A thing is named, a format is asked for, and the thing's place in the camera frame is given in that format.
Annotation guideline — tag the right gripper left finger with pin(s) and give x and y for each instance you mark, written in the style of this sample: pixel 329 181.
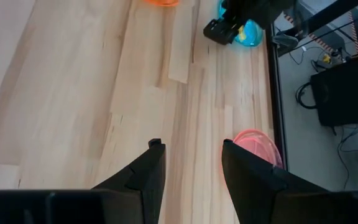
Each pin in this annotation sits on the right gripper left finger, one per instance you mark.
pixel 148 174

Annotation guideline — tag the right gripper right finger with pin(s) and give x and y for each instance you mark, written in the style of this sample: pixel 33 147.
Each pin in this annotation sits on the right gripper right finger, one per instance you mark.
pixel 250 186

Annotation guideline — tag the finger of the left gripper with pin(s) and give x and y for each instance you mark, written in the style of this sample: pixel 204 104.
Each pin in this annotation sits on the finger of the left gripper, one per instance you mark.
pixel 219 31

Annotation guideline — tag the blue plastic bowl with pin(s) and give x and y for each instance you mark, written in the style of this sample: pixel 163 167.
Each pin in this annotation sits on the blue plastic bowl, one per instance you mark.
pixel 252 34

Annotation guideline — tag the translucent pink plastic plate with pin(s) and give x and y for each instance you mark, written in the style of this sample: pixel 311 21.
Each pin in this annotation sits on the translucent pink plastic plate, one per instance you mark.
pixel 256 146

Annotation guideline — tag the black stand base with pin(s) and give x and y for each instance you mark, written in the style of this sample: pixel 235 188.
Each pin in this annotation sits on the black stand base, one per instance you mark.
pixel 286 40

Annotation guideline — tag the black floor case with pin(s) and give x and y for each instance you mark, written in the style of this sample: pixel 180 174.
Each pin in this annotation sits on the black floor case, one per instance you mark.
pixel 346 90

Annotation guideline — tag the black table frame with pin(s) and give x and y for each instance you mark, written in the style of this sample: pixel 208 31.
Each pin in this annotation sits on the black table frame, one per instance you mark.
pixel 275 93

